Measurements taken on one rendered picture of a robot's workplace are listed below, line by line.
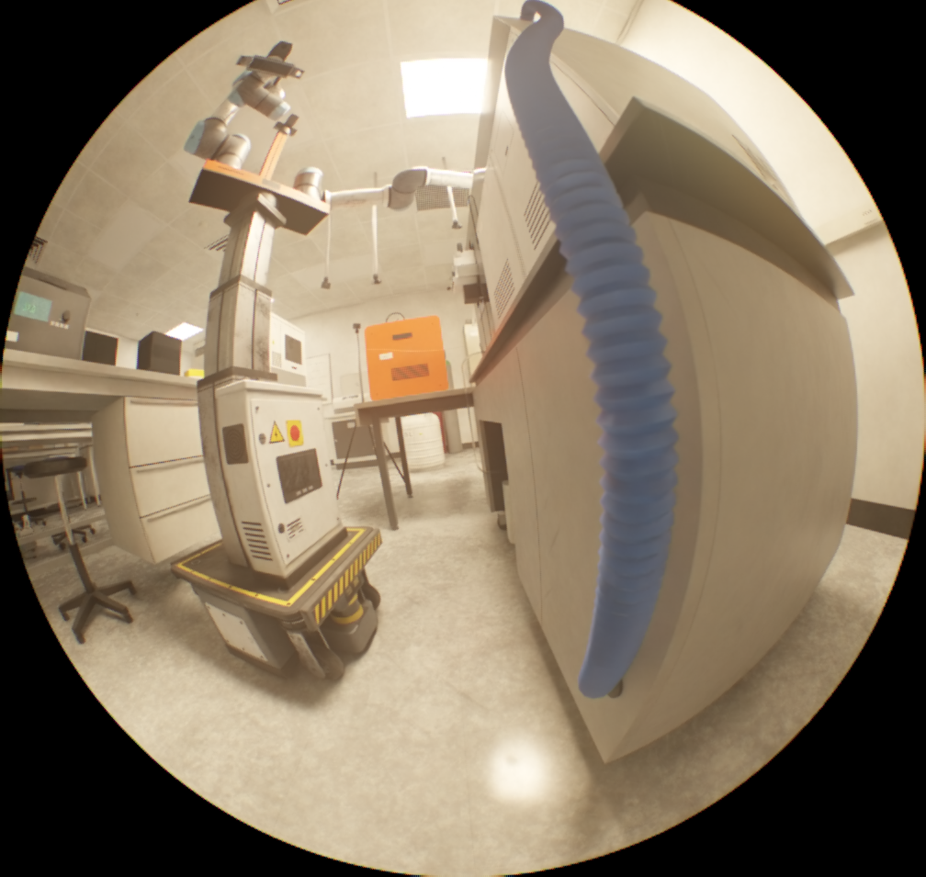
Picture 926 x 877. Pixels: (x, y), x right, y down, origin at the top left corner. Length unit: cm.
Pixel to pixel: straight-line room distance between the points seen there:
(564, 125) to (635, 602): 23
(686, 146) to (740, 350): 13
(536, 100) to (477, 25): 211
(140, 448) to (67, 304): 61
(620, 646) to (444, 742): 50
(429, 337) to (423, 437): 169
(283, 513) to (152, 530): 80
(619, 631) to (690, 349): 15
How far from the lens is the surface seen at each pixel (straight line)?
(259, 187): 107
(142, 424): 131
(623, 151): 21
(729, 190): 28
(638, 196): 22
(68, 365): 117
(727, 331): 19
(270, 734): 77
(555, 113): 17
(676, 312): 16
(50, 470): 135
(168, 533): 135
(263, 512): 59
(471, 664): 75
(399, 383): 148
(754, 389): 21
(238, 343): 76
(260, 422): 59
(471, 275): 123
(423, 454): 303
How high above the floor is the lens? 58
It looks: level
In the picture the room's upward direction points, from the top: 8 degrees counter-clockwise
